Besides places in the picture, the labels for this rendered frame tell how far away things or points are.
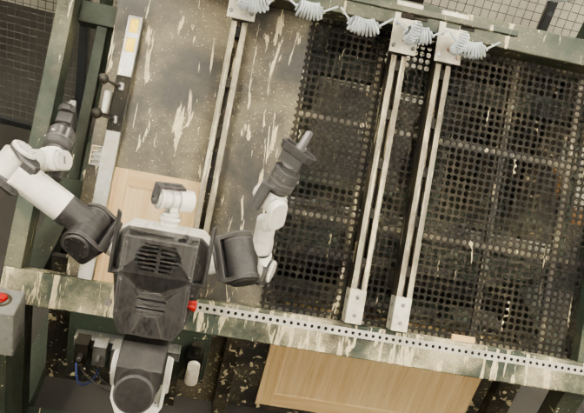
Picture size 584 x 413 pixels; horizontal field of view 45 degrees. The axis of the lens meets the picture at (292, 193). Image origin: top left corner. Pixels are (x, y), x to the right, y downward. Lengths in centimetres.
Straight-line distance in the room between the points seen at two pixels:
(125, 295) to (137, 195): 69
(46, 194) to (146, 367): 55
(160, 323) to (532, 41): 171
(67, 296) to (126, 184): 44
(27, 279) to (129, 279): 74
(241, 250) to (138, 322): 35
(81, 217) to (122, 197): 53
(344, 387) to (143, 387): 128
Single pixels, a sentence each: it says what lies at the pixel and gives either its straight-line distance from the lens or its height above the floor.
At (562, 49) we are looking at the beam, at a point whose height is 189.
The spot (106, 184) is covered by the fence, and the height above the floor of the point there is 119.
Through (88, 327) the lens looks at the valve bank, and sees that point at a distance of 263.
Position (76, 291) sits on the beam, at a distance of 259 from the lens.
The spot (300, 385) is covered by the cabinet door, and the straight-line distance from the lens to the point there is 308.
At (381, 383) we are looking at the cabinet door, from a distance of 309.
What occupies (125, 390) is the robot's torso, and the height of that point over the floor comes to 104.
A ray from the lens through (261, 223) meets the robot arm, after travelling 225.
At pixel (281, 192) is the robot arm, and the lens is 217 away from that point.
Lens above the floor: 252
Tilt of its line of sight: 29 degrees down
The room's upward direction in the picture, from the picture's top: 14 degrees clockwise
